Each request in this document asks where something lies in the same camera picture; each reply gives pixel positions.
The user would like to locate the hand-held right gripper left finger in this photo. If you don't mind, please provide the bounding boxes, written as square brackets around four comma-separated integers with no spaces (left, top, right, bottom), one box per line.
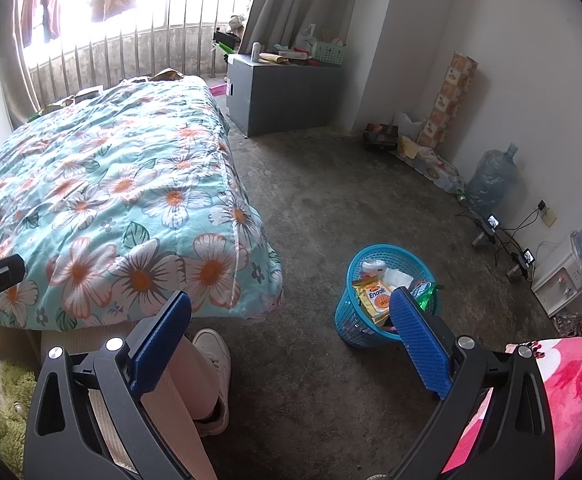
[22,290,194,480]

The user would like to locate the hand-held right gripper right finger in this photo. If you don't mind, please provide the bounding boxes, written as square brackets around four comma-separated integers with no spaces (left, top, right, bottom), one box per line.
[388,287,556,480]

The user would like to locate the yellow biscuit packet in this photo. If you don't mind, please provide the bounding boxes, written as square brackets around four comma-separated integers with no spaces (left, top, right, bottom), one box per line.
[352,280,393,327]

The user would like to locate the white tissue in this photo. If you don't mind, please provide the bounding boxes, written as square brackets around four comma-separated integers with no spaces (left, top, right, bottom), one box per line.
[383,268,414,291]

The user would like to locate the blue plastic mesh basket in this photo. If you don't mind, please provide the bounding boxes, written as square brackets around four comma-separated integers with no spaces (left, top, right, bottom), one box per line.
[334,244,439,350]

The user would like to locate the person's leg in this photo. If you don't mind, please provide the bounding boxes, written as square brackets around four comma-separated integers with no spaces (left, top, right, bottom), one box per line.
[88,332,224,466]

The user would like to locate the white shoe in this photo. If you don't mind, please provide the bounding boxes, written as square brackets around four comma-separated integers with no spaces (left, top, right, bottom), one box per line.
[191,329,233,436]

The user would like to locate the beige mattress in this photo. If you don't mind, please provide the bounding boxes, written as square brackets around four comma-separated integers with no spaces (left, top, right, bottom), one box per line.
[34,317,172,358]

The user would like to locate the white water dispenser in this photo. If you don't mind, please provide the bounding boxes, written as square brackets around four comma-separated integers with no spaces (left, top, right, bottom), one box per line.
[531,235,582,317]

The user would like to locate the dark red snack packet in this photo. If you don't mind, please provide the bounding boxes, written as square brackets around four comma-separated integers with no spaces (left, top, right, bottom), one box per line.
[553,311,582,338]

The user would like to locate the pink floral blanket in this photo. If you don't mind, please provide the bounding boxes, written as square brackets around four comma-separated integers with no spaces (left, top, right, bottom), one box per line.
[441,337,582,476]

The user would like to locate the teal floral blanket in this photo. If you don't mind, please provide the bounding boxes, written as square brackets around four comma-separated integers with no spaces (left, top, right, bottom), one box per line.
[0,76,284,331]

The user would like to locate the yellow green snack packet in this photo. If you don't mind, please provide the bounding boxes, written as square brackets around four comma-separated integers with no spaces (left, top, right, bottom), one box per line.
[26,100,79,121]

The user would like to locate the white printed plastic bag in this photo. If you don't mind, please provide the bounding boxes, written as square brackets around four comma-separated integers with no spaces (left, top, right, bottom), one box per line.
[418,147,464,193]

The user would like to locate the empty blue water jug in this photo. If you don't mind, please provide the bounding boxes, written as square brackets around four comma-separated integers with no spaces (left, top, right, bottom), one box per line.
[465,143,519,216]

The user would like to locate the yellow bag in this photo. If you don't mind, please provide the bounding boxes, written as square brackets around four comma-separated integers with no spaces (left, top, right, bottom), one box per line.
[396,136,422,161]

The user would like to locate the tall patterned cardboard box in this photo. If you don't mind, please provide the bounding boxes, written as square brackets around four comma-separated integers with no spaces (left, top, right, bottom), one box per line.
[417,51,479,151]

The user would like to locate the balcony railing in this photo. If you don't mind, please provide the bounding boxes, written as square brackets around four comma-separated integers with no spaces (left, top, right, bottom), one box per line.
[26,0,257,116]

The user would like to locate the pink hanging pants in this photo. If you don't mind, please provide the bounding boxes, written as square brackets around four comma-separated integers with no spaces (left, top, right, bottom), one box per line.
[18,0,62,43]

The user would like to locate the grey cabinet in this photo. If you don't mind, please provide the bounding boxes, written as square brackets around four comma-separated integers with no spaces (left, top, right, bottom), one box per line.
[225,52,344,137]

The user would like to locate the green plastic crate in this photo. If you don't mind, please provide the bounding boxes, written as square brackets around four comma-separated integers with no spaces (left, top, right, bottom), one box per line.
[307,40,347,66]

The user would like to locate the black green device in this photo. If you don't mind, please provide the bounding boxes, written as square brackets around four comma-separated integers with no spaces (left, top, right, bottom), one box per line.
[212,30,239,56]

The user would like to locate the translucent plastic bag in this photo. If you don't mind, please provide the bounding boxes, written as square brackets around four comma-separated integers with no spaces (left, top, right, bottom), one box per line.
[296,22,319,53]

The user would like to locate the small camera on tripod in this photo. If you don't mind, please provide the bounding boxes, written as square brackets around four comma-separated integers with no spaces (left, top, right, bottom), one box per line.
[472,214,502,248]
[507,247,536,281]

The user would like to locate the black cable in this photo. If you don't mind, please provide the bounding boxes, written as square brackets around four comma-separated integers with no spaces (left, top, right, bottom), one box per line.
[498,202,546,241]

